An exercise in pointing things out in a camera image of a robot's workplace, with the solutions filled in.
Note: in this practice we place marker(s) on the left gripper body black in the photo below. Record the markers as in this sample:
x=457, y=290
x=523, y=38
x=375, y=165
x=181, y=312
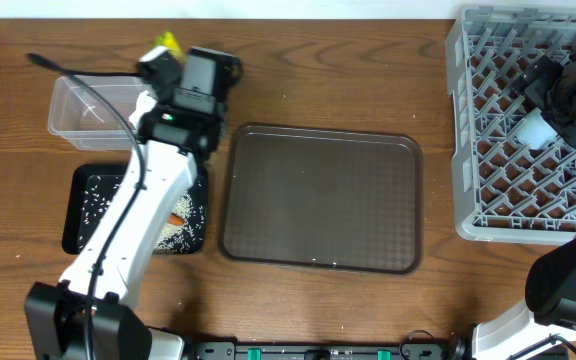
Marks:
x=163, y=73

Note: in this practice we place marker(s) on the clear plastic storage bin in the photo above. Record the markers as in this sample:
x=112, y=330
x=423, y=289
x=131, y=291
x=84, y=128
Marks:
x=87, y=124

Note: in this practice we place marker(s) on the yellow green snack wrapper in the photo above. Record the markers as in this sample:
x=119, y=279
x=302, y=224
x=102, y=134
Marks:
x=168, y=41

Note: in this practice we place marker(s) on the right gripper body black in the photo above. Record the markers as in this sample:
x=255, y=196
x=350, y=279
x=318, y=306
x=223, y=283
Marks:
x=546, y=79

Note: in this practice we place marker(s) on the orange carrot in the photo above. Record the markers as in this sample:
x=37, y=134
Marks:
x=175, y=220

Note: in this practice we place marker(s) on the white rice pile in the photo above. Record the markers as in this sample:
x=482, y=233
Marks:
x=191, y=206

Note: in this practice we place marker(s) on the black plastic tray bin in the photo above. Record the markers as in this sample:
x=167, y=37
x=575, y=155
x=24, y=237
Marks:
x=79, y=180

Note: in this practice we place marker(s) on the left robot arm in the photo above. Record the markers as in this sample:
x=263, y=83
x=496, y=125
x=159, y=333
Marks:
x=89, y=313

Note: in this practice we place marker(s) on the brown serving tray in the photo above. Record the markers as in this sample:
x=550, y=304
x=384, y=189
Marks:
x=325, y=199

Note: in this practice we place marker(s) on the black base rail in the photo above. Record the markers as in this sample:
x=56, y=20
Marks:
x=232, y=351

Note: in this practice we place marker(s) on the light blue cup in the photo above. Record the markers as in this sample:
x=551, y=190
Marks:
x=535, y=132

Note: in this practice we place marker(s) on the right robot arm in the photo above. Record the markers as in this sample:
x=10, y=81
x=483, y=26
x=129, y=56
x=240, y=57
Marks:
x=545, y=316

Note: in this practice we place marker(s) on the grey dishwasher rack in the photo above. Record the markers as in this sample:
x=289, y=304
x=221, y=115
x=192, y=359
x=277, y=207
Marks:
x=503, y=191

